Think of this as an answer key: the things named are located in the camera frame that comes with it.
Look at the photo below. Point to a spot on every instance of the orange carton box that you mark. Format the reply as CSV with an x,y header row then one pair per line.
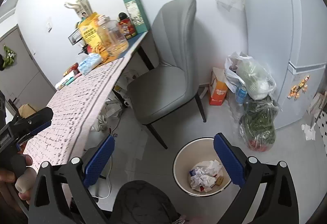
x,y
217,87

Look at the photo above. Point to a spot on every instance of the black wire basket shelf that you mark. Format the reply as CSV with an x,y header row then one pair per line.
x,y
75,37

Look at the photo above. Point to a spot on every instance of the blue white tissue pack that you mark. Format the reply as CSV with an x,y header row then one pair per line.
x,y
89,63

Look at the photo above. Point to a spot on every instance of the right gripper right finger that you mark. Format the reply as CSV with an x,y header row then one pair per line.
x,y
231,158

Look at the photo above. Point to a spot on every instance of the pink patterned tablecloth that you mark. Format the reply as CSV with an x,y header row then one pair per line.
x,y
70,107

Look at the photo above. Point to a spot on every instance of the white tube roll package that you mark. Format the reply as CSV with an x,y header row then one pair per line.
x,y
62,82

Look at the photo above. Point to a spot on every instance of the yellow snack bag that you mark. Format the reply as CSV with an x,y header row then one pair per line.
x,y
88,30

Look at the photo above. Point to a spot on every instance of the green hanging cloth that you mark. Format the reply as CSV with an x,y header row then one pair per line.
x,y
9,58

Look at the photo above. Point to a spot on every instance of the grey door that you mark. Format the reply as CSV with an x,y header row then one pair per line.
x,y
23,82

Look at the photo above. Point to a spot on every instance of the white carton bag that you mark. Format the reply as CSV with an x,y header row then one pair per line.
x,y
81,7

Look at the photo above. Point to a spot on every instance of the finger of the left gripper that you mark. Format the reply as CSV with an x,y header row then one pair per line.
x,y
32,125

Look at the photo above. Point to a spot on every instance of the teal pen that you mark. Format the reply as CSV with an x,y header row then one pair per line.
x,y
73,79

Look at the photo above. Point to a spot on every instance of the small brown cardboard box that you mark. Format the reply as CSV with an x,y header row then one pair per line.
x,y
219,180

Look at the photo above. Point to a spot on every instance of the white fridge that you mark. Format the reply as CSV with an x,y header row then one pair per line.
x,y
288,37

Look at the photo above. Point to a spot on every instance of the clear glass jar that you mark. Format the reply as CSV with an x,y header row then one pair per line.
x,y
111,35

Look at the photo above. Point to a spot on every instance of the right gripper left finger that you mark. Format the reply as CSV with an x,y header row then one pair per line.
x,y
95,159

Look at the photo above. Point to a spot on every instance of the brown chair with black clothes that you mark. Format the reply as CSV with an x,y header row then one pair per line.
x,y
26,111

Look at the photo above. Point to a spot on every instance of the beige trash bin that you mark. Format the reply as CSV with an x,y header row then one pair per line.
x,y
191,154

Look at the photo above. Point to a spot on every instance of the white tissue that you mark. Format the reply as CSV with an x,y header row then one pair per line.
x,y
203,175

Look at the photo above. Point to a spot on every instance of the white plastic grocery bag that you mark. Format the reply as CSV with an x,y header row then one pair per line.
x,y
241,70

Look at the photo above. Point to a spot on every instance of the green tall box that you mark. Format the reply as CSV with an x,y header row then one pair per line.
x,y
137,15

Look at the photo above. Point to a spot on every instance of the green vegetables plastic bag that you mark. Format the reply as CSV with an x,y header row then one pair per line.
x,y
257,124

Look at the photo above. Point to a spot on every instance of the grey upholstered chair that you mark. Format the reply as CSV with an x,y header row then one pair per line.
x,y
174,82

